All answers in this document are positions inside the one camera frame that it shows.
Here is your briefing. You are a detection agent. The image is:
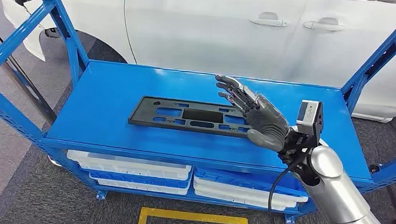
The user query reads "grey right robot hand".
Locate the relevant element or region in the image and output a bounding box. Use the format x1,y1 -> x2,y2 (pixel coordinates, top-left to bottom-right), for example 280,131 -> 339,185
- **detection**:
210,74 -> 289,153

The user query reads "black plastic panel part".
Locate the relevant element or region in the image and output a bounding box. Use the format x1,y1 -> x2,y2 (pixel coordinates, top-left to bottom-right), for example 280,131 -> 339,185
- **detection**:
127,95 -> 255,139

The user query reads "blue metal shelf rack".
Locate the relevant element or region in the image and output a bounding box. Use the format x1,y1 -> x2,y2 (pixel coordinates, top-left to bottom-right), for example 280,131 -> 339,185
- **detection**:
0,0 -> 396,224

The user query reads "white plastic tray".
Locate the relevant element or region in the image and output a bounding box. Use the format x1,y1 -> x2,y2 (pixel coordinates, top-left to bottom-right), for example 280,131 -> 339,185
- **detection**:
191,180 -> 309,208
95,177 -> 190,196
193,189 -> 298,213
65,150 -> 193,181

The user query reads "white car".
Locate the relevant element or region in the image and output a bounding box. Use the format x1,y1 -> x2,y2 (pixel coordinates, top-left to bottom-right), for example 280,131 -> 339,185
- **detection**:
0,0 -> 396,124

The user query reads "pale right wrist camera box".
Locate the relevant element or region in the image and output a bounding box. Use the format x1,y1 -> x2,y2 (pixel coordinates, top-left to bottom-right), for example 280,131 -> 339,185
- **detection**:
294,99 -> 325,138

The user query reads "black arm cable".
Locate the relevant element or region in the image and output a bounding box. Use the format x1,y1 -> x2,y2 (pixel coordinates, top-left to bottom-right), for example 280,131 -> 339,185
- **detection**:
266,144 -> 317,224

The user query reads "stanchion post with round base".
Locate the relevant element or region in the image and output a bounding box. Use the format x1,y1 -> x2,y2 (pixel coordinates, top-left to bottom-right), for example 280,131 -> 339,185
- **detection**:
0,33 -> 72,168

